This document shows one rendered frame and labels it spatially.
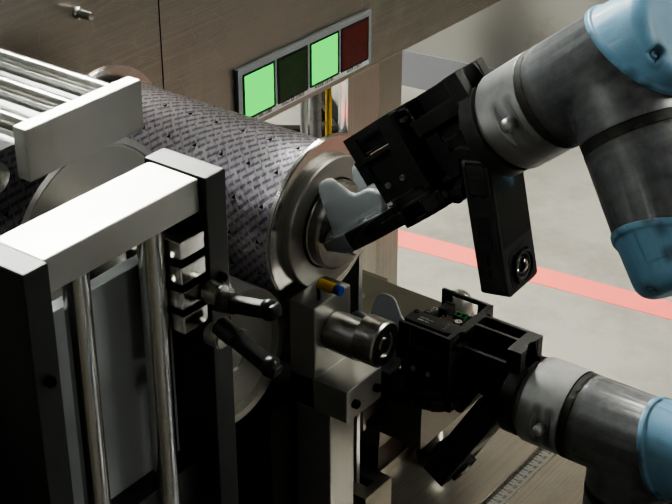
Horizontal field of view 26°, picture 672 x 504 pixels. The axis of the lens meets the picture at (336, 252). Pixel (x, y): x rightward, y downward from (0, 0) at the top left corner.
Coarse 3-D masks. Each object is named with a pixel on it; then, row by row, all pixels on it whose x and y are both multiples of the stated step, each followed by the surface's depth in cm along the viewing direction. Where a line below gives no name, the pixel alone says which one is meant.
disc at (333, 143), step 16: (320, 144) 117; (336, 144) 119; (304, 160) 116; (320, 160) 118; (288, 176) 115; (304, 176) 117; (288, 192) 116; (272, 208) 115; (288, 208) 116; (272, 224) 115; (272, 240) 116; (272, 256) 116; (272, 272) 117; (288, 288) 120; (304, 288) 122
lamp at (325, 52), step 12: (336, 36) 171; (312, 48) 168; (324, 48) 170; (336, 48) 172; (312, 60) 169; (324, 60) 171; (336, 60) 173; (312, 72) 169; (324, 72) 171; (336, 72) 173; (312, 84) 170
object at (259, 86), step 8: (272, 64) 163; (256, 72) 161; (264, 72) 162; (272, 72) 163; (248, 80) 160; (256, 80) 161; (264, 80) 162; (272, 80) 164; (248, 88) 160; (256, 88) 162; (264, 88) 163; (272, 88) 164; (248, 96) 161; (256, 96) 162; (264, 96) 163; (272, 96) 164; (248, 104) 161; (256, 104) 162; (264, 104) 164; (272, 104) 165; (248, 112) 162; (256, 112) 163
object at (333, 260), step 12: (336, 180) 119; (348, 180) 121; (312, 204) 118; (312, 216) 118; (324, 216) 117; (312, 228) 117; (324, 228) 118; (312, 240) 118; (324, 240) 118; (312, 252) 118; (324, 252) 119; (336, 252) 120; (324, 264) 119; (336, 264) 121
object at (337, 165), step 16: (336, 160) 119; (352, 160) 120; (320, 176) 117; (336, 176) 119; (352, 176) 121; (304, 192) 116; (304, 208) 117; (288, 224) 116; (304, 224) 118; (288, 240) 117; (288, 256) 117; (304, 256) 119; (288, 272) 119; (304, 272) 120; (320, 272) 122; (336, 272) 124
